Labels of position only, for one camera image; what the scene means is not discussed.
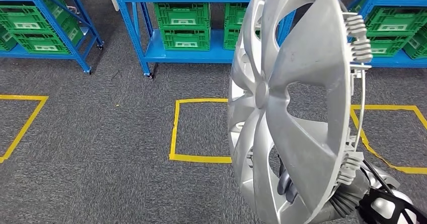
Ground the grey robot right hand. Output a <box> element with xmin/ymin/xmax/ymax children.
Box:
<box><xmin>276</xmin><ymin>154</ymin><xmax>338</xmax><ymax>224</ymax></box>

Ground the silver wheel hubcap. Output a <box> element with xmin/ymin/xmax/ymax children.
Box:
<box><xmin>227</xmin><ymin>0</ymin><xmax>374</xmax><ymax>224</ymax></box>

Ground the yellow floor tape square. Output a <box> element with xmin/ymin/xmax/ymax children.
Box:
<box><xmin>0</xmin><ymin>95</ymin><xmax>49</xmax><ymax>164</ymax></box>
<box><xmin>348</xmin><ymin>104</ymin><xmax>427</xmax><ymax>176</ymax></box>
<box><xmin>169</xmin><ymin>98</ymin><xmax>233</xmax><ymax>165</ymax></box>

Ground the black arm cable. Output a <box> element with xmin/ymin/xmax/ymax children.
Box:
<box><xmin>362</xmin><ymin>159</ymin><xmax>395</xmax><ymax>196</ymax></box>

